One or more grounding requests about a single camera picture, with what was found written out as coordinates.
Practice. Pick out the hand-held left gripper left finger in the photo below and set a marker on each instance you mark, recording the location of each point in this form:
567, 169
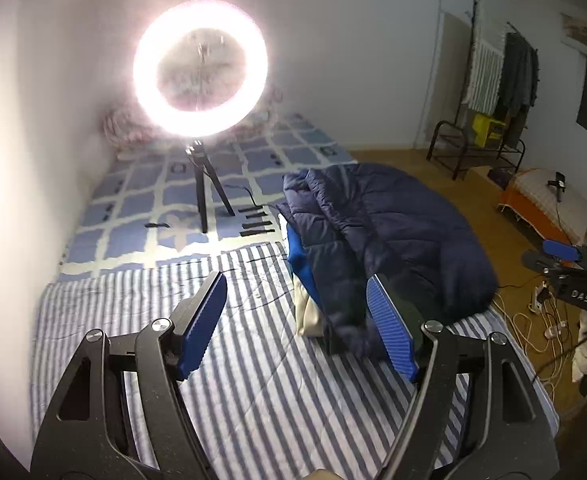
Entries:
203, 330

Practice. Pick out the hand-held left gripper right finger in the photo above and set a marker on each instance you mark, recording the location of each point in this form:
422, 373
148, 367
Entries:
391, 330

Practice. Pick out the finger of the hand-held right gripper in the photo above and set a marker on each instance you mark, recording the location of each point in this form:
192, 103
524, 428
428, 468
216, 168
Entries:
561, 250
536, 261

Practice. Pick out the navy puffer jacket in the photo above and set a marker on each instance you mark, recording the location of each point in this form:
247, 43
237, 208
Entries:
398, 220

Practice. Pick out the clothes drying rack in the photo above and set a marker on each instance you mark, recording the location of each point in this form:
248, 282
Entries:
475, 10

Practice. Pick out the white power strip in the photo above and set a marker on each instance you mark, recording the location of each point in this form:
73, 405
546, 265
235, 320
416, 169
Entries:
541, 297

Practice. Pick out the white plug adapter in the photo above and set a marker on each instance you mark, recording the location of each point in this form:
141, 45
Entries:
556, 330

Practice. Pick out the white cloth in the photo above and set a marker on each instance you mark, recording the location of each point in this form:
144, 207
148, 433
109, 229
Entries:
583, 350

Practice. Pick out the phone on stand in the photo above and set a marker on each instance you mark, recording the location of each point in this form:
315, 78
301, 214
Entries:
559, 180

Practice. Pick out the cream folded garment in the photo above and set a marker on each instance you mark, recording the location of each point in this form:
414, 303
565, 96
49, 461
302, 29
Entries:
311, 315

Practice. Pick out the striped bed mattress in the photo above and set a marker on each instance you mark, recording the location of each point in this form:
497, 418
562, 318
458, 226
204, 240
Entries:
273, 385

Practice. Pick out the purple box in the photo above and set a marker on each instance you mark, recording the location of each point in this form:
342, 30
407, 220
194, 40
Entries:
498, 177

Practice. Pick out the black shoe rack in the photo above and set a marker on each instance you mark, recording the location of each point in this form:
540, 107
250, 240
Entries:
468, 159

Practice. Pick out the yellow box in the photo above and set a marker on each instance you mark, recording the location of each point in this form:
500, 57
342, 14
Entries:
486, 130

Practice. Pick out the black tripod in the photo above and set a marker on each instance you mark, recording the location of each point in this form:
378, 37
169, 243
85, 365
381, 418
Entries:
201, 180

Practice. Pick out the blue checkered blanket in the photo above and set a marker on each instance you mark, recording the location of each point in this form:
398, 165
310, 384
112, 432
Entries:
138, 190

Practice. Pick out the dark grey hanging garment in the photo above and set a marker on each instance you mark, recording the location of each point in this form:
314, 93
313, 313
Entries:
516, 75

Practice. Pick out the white towel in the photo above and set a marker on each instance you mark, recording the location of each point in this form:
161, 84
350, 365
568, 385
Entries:
486, 75

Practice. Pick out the beige leaning board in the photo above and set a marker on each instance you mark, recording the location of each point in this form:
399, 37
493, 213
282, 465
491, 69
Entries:
454, 70

